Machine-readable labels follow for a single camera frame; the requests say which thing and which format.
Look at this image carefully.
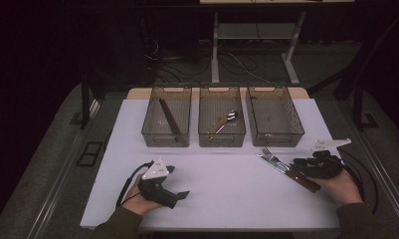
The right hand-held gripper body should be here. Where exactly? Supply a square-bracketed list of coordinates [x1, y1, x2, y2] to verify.
[300, 138, 352, 180]

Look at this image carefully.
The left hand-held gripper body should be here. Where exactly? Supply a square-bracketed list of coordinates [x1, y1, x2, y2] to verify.
[136, 157, 180, 209]

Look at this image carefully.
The wooden-handled steak knife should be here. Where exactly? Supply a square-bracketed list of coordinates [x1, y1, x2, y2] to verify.
[256, 152, 322, 194]

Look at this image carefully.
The translucent grey plastic bin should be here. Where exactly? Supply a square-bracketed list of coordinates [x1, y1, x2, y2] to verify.
[140, 84, 193, 148]
[197, 84, 247, 148]
[245, 84, 305, 148]

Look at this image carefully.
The silver metal fork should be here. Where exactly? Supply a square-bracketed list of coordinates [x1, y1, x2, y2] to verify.
[261, 146, 292, 167]

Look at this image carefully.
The dark brown wooden chopstick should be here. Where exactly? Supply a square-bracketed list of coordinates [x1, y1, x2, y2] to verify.
[158, 98, 182, 135]
[160, 97, 185, 136]

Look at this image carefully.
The black-handled metal spoon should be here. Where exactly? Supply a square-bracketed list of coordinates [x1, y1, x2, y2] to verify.
[207, 110, 239, 141]

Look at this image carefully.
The person's left hand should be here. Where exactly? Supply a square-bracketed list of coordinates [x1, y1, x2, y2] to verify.
[120, 174, 163, 216]

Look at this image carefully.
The person's right hand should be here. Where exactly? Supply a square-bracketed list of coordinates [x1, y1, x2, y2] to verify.
[307, 168, 364, 205]

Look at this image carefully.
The black metal stand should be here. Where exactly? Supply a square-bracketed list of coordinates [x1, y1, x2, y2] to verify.
[69, 71, 93, 131]
[306, 13, 399, 131]

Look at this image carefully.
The light wooden table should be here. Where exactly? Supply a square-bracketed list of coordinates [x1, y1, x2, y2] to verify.
[126, 87, 310, 101]

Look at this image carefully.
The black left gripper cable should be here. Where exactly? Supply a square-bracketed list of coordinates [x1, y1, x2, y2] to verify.
[115, 160, 154, 209]

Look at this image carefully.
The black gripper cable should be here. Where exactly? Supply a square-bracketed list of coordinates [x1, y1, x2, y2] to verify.
[335, 148, 380, 215]
[115, 160, 154, 209]

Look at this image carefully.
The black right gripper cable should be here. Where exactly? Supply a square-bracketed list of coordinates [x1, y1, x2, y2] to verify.
[335, 148, 380, 215]

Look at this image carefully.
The metal floor rail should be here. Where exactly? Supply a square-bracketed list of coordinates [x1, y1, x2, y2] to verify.
[347, 123, 399, 235]
[27, 99, 101, 239]

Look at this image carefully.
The black floor frame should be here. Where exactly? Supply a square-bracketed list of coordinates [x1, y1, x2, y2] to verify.
[76, 141, 103, 167]

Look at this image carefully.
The bundle of floor cables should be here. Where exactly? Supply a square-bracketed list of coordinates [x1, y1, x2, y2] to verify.
[142, 34, 271, 85]

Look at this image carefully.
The white metal desk frame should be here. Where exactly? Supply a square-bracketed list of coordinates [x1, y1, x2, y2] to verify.
[199, 0, 356, 86]

